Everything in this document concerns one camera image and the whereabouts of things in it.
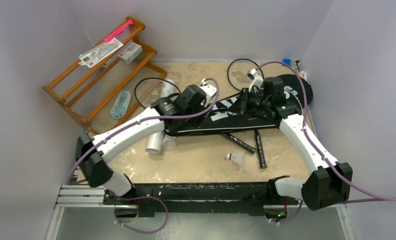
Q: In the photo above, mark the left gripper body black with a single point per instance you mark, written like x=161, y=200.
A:
x=200, y=108

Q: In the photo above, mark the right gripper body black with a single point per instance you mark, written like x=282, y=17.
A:
x=244, y=100

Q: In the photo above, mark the black SPORT racket bag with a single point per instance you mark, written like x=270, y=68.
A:
x=219, y=121

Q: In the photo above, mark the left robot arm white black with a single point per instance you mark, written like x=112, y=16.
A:
x=165, y=106

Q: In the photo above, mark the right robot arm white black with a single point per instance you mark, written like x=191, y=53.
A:
x=329, y=180

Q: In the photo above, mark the light blue blister pack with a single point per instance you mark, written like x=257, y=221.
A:
x=121, y=105

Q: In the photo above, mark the white shuttlecock tube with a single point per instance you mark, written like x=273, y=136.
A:
x=155, y=140

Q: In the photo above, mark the black CROSSWAY racket bag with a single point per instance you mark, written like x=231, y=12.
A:
x=293, y=89

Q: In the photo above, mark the black racket at back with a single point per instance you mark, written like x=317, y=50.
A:
x=237, y=76

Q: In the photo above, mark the black racket near rack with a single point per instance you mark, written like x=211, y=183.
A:
x=149, y=90

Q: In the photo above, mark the blue white small object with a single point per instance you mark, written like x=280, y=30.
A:
x=291, y=62

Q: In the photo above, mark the left white shuttlecock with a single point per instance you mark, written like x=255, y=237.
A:
x=168, y=142

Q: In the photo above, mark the white shuttlecock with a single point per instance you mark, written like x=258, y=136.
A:
x=236, y=157
x=168, y=142

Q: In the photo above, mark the right white shuttlecock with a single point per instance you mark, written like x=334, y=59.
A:
x=236, y=157

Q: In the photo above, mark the small teal white box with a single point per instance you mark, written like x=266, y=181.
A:
x=130, y=53

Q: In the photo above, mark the wooden rack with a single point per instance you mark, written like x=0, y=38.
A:
x=88, y=94

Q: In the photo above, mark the flat packaged item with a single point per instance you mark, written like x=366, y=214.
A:
x=100, y=52

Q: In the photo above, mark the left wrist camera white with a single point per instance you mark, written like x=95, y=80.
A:
x=209, y=90

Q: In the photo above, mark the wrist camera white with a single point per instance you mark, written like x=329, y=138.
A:
x=209, y=90
x=256, y=81

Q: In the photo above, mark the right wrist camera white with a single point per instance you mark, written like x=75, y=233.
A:
x=256, y=81

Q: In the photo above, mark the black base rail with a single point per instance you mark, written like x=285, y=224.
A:
x=252, y=198

